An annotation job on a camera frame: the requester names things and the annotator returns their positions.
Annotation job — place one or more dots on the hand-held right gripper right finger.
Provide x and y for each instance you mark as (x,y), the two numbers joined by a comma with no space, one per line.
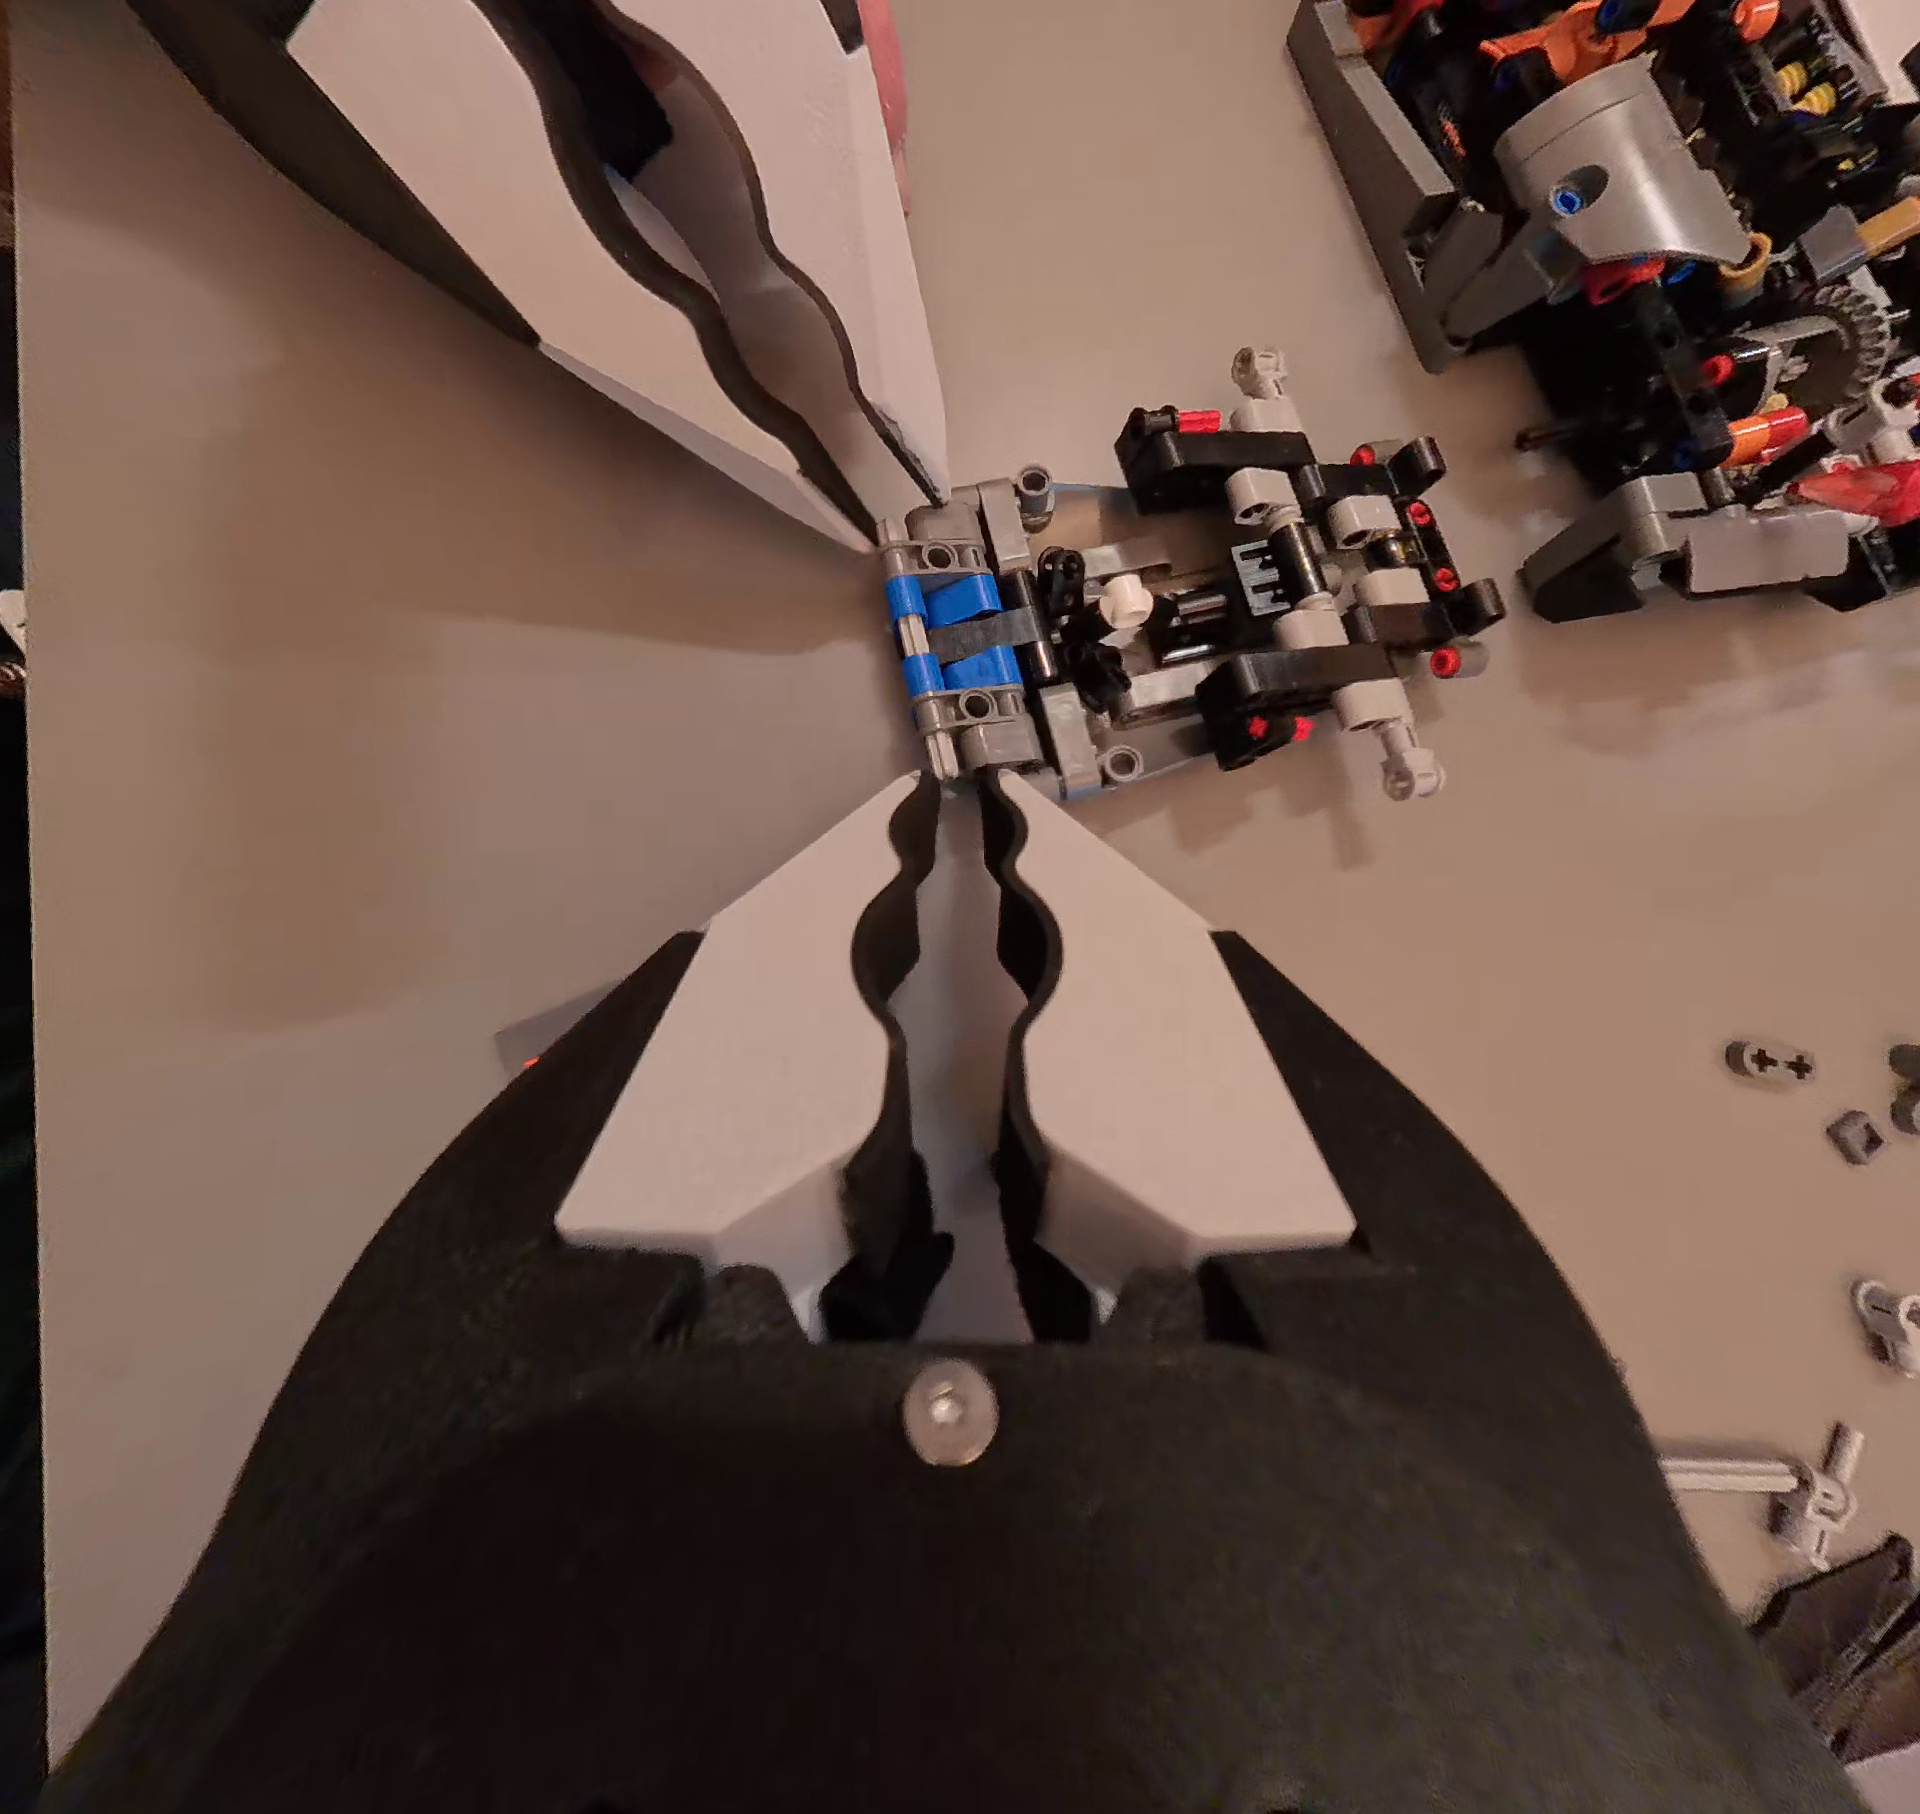
(1185,1093)

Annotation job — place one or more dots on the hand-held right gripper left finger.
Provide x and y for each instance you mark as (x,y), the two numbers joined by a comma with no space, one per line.
(736,1077)

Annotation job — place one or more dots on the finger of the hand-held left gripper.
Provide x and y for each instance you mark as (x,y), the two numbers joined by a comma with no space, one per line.
(481,178)
(764,75)

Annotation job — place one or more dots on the small blue black lego assembly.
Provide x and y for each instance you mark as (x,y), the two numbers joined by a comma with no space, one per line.
(1197,615)

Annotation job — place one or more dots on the small dark grey lego piece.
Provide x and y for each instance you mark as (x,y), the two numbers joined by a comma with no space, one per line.
(1906,1085)
(1856,1134)

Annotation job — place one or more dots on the light grey lego connector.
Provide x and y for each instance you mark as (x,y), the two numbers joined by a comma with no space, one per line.
(1887,1316)

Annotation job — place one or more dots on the grey lego axle assembly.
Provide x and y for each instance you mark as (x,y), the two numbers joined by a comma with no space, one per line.
(1796,1504)

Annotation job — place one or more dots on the large black lego chassis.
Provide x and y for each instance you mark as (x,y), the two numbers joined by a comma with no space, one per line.
(1621,167)

